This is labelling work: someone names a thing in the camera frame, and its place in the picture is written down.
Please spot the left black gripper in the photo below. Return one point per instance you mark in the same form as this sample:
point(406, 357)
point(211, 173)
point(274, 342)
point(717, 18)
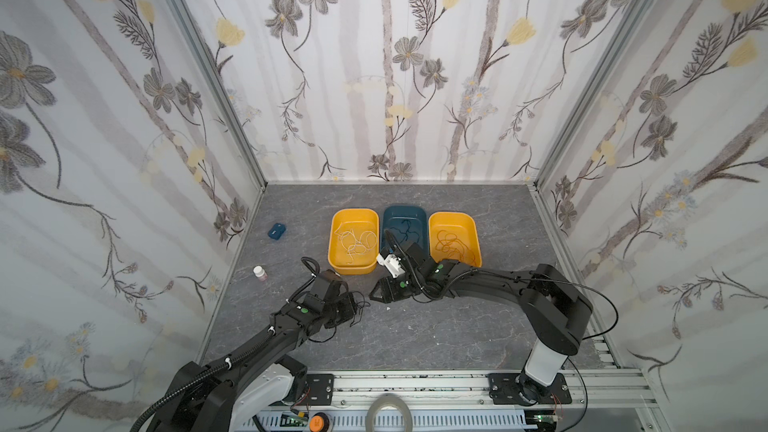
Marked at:
point(346, 307)

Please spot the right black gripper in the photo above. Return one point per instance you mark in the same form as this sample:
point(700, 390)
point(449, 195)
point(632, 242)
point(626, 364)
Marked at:
point(397, 282)

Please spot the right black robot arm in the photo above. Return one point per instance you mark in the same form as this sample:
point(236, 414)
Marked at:
point(556, 310)

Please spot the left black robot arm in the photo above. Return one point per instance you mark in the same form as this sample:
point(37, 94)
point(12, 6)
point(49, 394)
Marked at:
point(204, 397)

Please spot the right yellow plastic bin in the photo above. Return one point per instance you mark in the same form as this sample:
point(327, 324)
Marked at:
point(454, 235)

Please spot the yellow plastic bin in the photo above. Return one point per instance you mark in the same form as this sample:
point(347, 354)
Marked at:
point(454, 235)
point(354, 241)

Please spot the teal plastic bin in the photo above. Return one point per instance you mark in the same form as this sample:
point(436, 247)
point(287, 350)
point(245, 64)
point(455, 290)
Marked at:
point(406, 223)

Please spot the left yellow plastic bin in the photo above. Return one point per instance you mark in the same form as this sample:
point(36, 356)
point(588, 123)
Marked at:
point(354, 241)

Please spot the small white bottle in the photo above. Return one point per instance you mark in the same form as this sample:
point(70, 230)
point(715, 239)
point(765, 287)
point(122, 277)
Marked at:
point(260, 273)

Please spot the small blue object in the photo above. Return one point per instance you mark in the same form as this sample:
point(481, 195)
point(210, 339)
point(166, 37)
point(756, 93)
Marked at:
point(277, 231)

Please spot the tape roll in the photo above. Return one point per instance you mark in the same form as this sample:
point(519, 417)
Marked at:
point(390, 411)

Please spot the orange button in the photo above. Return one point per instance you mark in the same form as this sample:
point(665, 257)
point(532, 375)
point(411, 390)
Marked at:
point(320, 422)

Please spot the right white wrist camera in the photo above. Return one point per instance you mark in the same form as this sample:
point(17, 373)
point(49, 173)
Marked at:
point(392, 264)

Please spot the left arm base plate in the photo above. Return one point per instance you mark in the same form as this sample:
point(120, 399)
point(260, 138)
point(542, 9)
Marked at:
point(311, 390)

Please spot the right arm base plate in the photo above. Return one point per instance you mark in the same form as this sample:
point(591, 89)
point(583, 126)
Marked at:
point(509, 389)

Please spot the aluminium frame rail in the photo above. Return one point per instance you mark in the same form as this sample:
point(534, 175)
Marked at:
point(454, 400)

